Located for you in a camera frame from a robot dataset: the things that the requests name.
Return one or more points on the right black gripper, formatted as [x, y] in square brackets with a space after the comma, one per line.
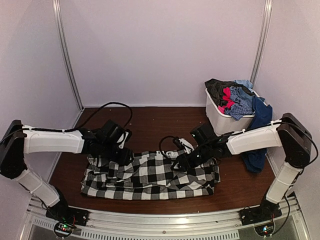
[183, 165]

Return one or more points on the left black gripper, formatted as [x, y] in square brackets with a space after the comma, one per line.
[124, 159]

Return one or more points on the black white plaid shirt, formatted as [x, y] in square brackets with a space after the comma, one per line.
[148, 177]

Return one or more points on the navy blue garment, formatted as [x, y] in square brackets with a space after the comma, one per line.
[255, 160]

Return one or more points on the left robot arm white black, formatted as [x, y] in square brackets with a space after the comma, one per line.
[19, 141]

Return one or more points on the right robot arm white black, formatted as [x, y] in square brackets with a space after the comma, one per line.
[286, 133]

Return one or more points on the white plastic laundry bin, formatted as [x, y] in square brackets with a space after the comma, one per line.
[223, 123]

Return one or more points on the dark grey garment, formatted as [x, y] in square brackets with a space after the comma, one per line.
[215, 89]

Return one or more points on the blue patterned garment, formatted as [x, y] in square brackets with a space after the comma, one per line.
[242, 104]

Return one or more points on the red pink garment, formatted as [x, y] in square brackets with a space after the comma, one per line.
[225, 98]

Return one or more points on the light blue garment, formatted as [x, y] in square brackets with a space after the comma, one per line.
[249, 85]

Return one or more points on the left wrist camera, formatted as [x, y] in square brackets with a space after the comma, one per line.
[124, 138]

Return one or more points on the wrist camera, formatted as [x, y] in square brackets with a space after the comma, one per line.
[185, 143]
[124, 138]

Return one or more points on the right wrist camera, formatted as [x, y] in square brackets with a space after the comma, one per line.
[185, 143]

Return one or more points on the aluminium front rail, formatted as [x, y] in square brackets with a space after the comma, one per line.
[217, 225]

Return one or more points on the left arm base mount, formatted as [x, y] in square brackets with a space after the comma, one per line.
[68, 218]

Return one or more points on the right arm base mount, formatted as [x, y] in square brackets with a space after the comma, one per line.
[263, 216]

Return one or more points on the left aluminium corner post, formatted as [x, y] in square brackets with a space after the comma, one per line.
[65, 53]

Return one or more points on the aluminium corner post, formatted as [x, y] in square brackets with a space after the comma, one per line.
[264, 30]
[65, 53]

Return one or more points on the right aluminium corner post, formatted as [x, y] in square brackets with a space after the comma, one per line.
[264, 30]

